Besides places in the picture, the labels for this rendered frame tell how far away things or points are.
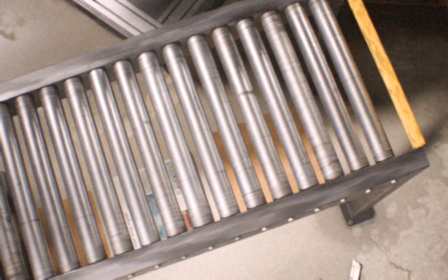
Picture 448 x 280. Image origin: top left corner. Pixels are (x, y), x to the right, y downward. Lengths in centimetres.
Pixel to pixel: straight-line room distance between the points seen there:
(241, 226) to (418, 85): 121
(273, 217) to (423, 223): 99
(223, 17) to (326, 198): 51
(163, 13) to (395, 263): 120
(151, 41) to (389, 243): 117
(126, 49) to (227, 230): 51
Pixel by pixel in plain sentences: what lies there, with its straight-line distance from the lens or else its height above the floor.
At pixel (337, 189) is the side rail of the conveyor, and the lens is 146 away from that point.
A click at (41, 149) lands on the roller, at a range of 155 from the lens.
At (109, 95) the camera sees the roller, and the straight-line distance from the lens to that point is 154.
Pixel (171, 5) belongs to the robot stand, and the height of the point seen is 23.
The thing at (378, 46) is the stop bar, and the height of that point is 82.
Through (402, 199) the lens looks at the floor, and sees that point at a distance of 232.
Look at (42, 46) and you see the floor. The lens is 254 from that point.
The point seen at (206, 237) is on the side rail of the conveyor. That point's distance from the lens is 143.
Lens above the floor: 222
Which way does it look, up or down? 75 degrees down
